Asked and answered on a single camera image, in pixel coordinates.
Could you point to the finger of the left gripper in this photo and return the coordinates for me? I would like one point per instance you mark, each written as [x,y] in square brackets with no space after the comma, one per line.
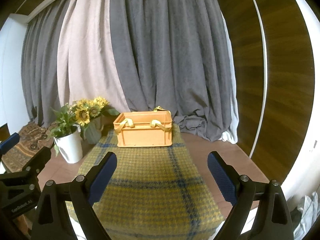
[8,144]

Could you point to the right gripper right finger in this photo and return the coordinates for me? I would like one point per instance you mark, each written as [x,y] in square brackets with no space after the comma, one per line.
[272,220]

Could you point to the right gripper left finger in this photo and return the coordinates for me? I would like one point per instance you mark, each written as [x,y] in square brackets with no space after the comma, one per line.
[52,220]

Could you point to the white flower pot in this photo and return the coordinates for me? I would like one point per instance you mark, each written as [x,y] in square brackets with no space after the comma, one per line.
[69,146]

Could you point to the green vase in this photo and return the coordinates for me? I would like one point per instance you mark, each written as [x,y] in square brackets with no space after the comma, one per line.
[94,130]

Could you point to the green leafy plant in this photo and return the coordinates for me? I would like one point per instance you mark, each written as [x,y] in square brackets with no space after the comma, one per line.
[63,124]

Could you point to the yellow plaid woven blanket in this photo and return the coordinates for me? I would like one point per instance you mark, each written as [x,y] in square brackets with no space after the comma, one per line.
[154,193]

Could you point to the sunflower bouquet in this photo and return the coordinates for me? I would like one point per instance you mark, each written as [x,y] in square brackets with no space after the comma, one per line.
[86,110]

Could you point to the orange plastic crate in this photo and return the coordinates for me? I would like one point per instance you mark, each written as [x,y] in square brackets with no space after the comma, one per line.
[144,129]

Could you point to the beige curtain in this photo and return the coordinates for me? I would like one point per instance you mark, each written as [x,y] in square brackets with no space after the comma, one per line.
[86,67]

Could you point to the grey curtain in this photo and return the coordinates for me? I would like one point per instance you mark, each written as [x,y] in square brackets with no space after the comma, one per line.
[174,54]

